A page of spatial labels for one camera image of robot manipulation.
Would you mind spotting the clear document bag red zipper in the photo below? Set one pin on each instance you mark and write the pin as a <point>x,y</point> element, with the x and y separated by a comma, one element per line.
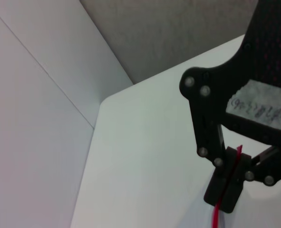
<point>216,216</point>

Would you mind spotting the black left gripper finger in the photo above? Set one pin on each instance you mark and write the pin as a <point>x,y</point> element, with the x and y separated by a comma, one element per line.
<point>209,133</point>
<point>236,190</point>

